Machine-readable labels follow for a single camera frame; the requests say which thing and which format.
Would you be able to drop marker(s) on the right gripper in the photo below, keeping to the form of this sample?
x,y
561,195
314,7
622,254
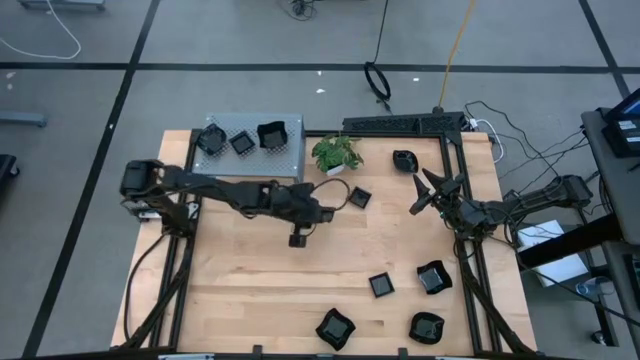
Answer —
x,y
455,197

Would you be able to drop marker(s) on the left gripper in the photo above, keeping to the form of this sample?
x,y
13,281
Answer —
x,y
305,207

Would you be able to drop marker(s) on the black small square mini plate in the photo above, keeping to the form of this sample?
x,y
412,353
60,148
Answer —
x,y
242,142
381,284
359,197

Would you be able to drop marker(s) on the black wavy square mini plate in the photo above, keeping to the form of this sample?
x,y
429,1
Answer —
x,y
434,277
272,135
335,328

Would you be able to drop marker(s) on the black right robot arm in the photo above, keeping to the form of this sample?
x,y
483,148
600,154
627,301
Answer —
x,y
525,202

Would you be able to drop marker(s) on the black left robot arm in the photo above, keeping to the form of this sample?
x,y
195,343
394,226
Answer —
x,y
235,192

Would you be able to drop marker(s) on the green potted plant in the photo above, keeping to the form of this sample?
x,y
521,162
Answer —
x,y
332,155

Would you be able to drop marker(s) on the grey perforated metal shelf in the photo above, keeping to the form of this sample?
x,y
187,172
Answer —
x,y
250,167

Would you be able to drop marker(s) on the black table clamp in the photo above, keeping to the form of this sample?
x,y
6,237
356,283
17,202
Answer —
x,y
257,350
402,351

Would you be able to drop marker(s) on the white box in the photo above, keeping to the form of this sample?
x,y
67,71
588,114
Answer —
x,y
560,267

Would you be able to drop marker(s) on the black desk beam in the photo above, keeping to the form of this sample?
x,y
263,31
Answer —
x,y
575,245

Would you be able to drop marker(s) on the clear plastic cup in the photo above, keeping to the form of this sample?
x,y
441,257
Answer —
x,y
590,288

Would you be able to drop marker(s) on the grey side desk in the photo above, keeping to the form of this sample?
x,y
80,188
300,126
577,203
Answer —
x,y
620,190

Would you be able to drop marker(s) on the black laptop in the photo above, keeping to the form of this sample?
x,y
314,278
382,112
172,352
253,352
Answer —
x,y
622,132

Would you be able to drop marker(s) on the black caster wheel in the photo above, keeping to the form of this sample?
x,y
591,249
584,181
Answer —
x,y
600,338

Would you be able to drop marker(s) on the grey furniture foot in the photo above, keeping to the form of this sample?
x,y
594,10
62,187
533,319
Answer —
x,y
22,119

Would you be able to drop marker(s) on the black chair part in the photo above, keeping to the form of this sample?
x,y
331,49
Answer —
x,y
6,170

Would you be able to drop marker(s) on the grey furniture base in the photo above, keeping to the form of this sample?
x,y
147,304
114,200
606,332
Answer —
x,y
62,4

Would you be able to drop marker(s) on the black aluminium table frame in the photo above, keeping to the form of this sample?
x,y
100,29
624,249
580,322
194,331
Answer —
x,y
400,134

